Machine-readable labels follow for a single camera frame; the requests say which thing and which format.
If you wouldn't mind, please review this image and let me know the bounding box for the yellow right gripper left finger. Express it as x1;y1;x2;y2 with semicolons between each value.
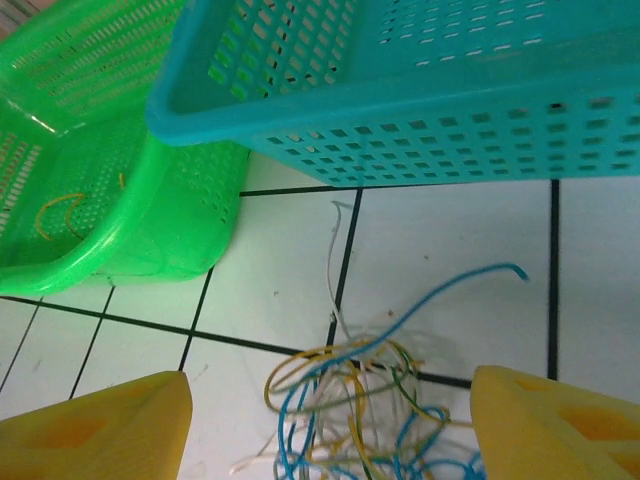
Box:
0;370;194;480

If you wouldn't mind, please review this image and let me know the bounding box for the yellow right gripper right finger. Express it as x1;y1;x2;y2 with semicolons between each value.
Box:
471;364;640;480

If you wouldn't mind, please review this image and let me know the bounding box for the teal plastic basket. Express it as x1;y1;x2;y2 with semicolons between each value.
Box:
144;0;640;189

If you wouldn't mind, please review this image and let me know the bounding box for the blue cable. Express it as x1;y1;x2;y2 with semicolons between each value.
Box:
272;404;489;480
273;262;531;480

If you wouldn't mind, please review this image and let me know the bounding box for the green plastic basket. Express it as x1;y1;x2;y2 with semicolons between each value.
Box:
0;0;251;296

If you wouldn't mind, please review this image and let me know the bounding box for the white cable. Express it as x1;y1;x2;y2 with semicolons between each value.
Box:
229;439;321;476
325;200;355;337
309;369;416;451

